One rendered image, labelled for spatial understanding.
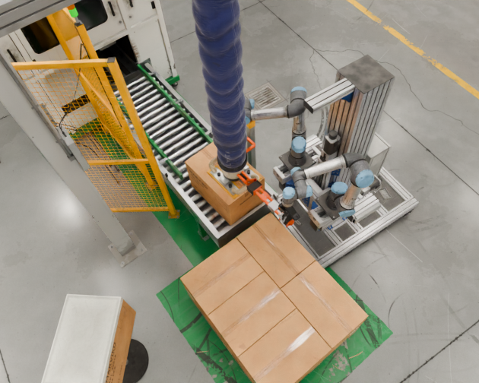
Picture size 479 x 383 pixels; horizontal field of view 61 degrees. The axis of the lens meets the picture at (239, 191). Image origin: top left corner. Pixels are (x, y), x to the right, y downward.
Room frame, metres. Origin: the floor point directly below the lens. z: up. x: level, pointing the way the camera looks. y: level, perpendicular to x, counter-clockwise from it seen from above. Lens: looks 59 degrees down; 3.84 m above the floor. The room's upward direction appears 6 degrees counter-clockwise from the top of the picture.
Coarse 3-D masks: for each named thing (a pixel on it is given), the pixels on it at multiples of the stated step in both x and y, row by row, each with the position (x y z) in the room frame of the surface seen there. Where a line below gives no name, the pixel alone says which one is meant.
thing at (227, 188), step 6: (216, 168) 1.87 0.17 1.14; (210, 174) 1.82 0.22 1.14; (216, 174) 1.81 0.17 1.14; (222, 174) 1.80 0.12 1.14; (216, 180) 1.76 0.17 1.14; (222, 186) 1.69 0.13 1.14; (228, 186) 1.68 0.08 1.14; (234, 186) 1.68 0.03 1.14; (228, 192) 1.63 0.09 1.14; (234, 198) 1.58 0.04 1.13
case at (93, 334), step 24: (72, 312) 0.86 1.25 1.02; (96, 312) 0.84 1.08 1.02; (120, 312) 0.84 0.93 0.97; (72, 336) 0.70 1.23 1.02; (96, 336) 0.68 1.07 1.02; (120, 336) 0.70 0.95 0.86; (48, 360) 0.55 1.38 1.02; (72, 360) 0.54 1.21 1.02; (96, 360) 0.52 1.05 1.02; (120, 360) 0.55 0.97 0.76
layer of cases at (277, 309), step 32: (256, 224) 1.63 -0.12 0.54; (224, 256) 1.35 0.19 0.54; (256, 256) 1.32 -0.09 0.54; (288, 256) 1.29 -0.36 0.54; (192, 288) 1.10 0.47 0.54; (224, 288) 1.07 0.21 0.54; (256, 288) 1.04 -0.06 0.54; (288, 288) 1.02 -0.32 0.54; (320, 288) 0.99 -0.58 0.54; (224, 320) 0.81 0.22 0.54; (256, 320) 0.79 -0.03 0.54; (288, 320) 0.76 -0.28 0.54; (320, 320) 0.74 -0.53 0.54; (352, 320) 0.71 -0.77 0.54; (256, 352) 0.55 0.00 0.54; (288, 352) 0.53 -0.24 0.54; (320, 352) 0.50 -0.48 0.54
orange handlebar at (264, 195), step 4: (248, 140) 2.03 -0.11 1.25; (252, 144) 1.98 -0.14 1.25; (248, 148) 1.94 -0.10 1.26; (252, 148) 1.95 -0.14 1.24; (240, 176) 1.69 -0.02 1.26; (248, 176) 1.68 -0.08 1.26; (244, 180) 1.65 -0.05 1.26; (260, 188) 1.56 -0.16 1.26; (256, 192) 1.54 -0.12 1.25; (264, 192) 1.53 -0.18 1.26; (260, 196) 1.50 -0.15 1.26; (264, 196) 1.49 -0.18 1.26; (268, 196) 1.49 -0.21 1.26; (264, 200) 1.47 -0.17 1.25; (272, 200) 1.46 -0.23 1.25; (276, 212) 1.36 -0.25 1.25; (288, 224) 1.25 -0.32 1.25; (292, 224) 1.25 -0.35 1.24
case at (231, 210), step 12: (192, 156) 2.16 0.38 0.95; (204, 156) 2.14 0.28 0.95; (216, 156) 2.13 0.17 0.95; (192, 168) 2.03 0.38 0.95; (204, 168) 2.01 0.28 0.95; (252, 168) 1.96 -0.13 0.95; (192, 180) 2.06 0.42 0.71; (204, 180) 1.89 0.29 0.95; (264, 180) 1.85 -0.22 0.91; (204, 192) 1.92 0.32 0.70; (216, 192) 1.76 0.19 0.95; (216, 204) 1.78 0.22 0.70; (228, 204) 1.63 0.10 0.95; (240, 204) 1.69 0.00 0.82; (252, 204) 1.77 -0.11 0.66; (228, 216) 1.64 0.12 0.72; (240, 216) 1.68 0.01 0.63
